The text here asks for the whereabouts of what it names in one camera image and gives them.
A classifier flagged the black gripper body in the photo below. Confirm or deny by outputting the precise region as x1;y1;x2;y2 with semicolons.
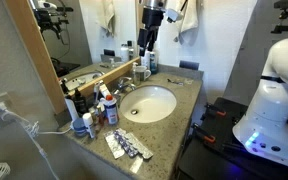
141;0;165;30

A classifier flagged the clear soap pump bottle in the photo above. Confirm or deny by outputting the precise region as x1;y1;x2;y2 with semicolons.
132;62;140;86

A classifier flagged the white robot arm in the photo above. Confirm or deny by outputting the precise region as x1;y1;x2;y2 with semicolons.
232;38;288;166

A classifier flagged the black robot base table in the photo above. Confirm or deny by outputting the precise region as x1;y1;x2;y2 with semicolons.
177;98;288;180

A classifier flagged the blue mouthwash bottle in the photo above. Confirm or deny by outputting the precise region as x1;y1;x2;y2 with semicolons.
150;51;158;74

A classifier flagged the dark glass dropper bottle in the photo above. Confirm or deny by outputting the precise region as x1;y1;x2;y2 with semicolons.
73;89;88;114

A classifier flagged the white spray can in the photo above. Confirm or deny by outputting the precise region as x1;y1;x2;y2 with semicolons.
141;50;150;68

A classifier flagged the white hanging towel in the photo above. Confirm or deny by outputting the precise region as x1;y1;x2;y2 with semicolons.
175;0;201;45

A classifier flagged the chrome sink faucet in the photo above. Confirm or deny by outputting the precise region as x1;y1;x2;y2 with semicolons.
113;76;136;94

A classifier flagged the black shaving razor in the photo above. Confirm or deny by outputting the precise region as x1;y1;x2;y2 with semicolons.
167;79;184;86

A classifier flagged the clear plastic mouth guard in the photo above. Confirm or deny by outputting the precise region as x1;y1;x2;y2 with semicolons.
184;78;194;84

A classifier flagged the white toothpaste tube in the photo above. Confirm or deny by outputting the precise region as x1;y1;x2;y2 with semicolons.
93;80;110;100

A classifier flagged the white oval sink basin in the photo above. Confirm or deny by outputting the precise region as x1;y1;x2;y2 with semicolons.
120;85;177;123

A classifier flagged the wood framed mirror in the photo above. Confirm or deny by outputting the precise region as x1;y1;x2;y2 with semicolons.
4;0;137;114

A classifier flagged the orange cap shaving cream can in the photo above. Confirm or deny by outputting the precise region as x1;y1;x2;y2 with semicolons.
104;95;119;125

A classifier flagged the black clamp orange tip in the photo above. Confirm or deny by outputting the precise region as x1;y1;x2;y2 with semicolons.
201;103;226;121

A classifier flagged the white electric toothbrush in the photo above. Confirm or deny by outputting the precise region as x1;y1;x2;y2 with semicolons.
60;78;80;122

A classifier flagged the purple pill blister pack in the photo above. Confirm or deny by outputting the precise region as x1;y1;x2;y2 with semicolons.
113;130;138;158

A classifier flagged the blue round jar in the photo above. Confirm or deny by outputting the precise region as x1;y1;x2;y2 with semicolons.
72;118;87;136

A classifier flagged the silver pill blister pack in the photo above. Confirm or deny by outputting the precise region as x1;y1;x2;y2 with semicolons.
104;131;125;159

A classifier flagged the long silver blister pack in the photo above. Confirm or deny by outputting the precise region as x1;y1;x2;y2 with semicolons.
126;133;153;160

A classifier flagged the small foil blister strip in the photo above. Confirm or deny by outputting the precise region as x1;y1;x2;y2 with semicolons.
130;157;143;173

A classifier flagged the black wall outlet plate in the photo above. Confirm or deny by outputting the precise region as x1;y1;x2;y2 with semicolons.
179;60;199;70

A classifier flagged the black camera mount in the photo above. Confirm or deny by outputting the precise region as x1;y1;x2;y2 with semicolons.
271;0;288;34

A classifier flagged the white power cable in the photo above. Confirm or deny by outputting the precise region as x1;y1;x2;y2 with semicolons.
0;103;75;180

